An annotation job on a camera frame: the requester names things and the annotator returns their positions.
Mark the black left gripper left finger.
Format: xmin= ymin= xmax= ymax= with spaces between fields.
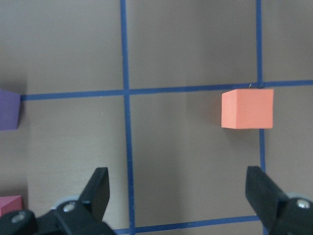
xmin=78 ymin=167 xmax=110 ymax=220

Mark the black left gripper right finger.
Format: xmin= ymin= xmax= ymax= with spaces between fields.
xmin=245 ymin=166 xmax=289 ymax=220

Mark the purple foam cube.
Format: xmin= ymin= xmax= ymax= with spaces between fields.
xmin=0 ymin=89 xmax=21 ymax=131

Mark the pink foam cube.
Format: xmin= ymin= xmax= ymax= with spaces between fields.
xmin=0 ymin=195 xmax=23 ymax=216

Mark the orange foam cube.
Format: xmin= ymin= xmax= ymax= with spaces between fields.
xmin=221 ymin=88 xmax=274 ymax=129

